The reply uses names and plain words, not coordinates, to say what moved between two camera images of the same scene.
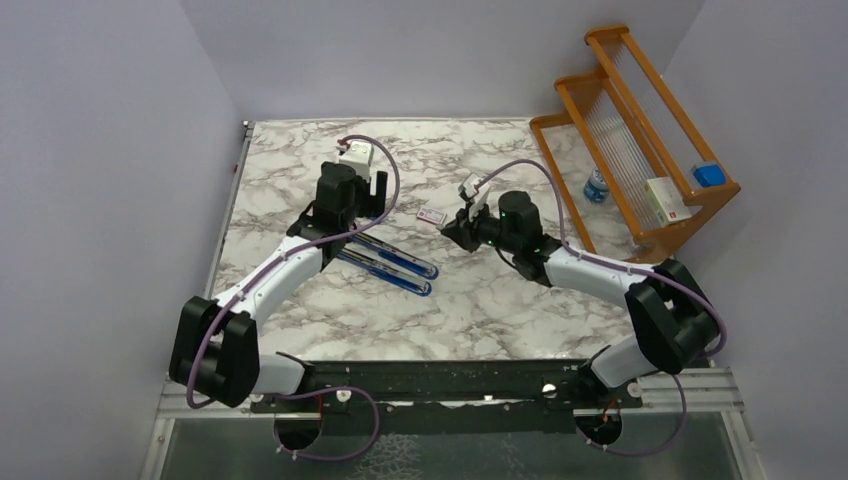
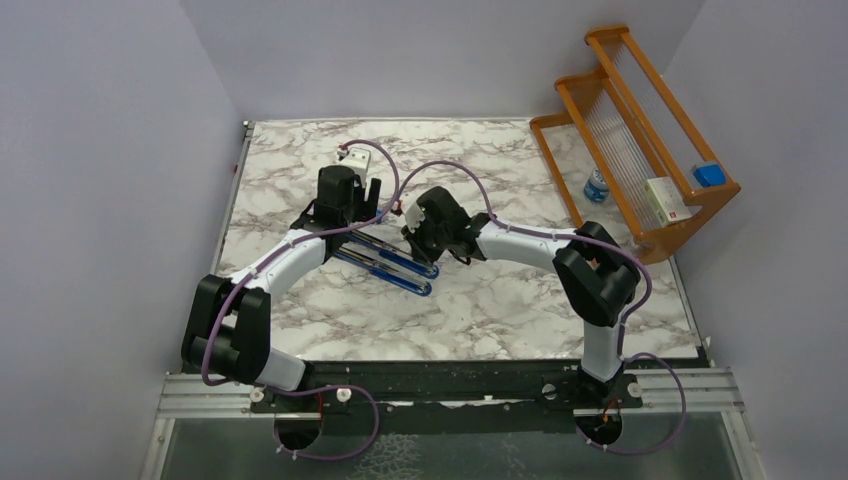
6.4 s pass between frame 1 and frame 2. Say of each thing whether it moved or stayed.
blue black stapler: stayed
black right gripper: moved
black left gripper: stayed
